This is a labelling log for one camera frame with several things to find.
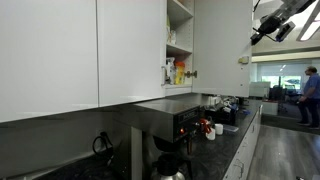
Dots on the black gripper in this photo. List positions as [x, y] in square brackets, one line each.
[268, 25]

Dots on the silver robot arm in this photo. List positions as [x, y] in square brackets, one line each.
[287, 9]

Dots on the white cabinet door pair left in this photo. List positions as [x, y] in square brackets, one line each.
[48, 57]

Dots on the yellow creamer bottle left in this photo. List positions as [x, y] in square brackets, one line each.
[180, 67]

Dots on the man in blue shirt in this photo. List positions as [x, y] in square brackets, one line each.
[308, 102]

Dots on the white canister black lid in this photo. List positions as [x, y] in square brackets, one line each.
[170, 69]

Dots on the white cup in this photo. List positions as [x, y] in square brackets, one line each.
[219, 129]

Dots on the steel coffee brewer machine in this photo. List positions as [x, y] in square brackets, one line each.
[148, 129]

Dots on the white lower drawer cabinets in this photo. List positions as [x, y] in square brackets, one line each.
[240, 164]

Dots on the steel coffee carafe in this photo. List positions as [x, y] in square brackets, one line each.
[167, 168]

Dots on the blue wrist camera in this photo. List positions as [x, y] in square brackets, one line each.
[284, 30]

